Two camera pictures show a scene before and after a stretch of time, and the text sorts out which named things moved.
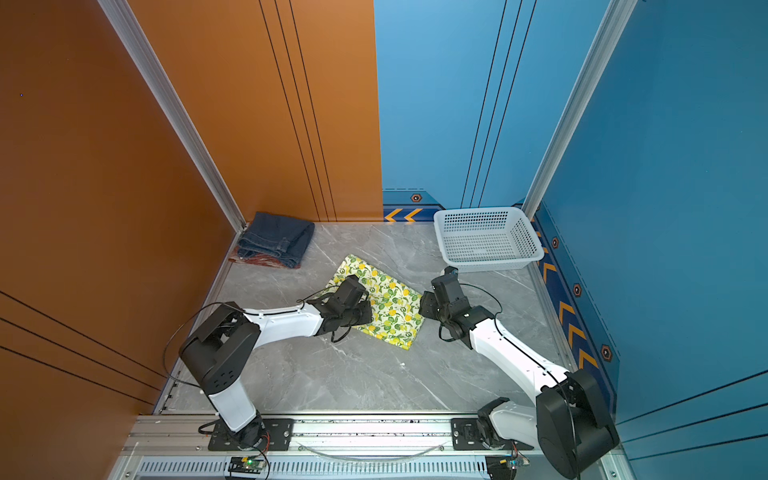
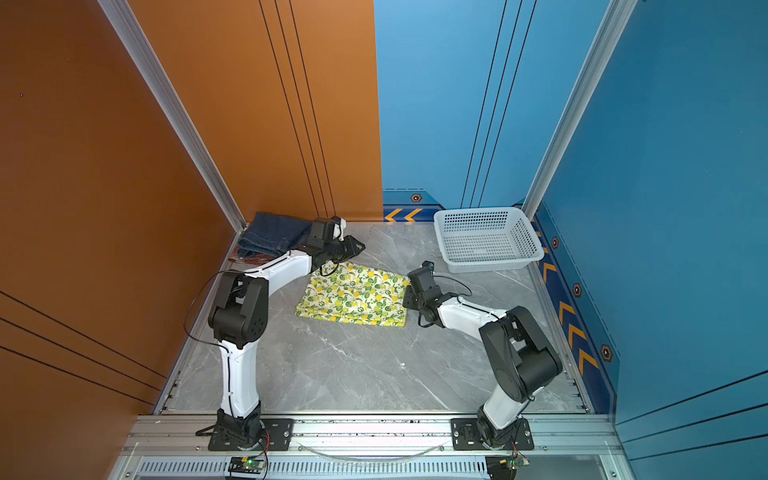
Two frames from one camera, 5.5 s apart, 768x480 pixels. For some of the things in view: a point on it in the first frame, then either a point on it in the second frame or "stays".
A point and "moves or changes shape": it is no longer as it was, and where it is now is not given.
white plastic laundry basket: [487, 239] stays
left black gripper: [368, 316] -> [352, 249]
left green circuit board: [246, 464] stays
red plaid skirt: [260, 259] stays
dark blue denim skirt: [282, 238] stays
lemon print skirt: [395, 304] moves or changes shape
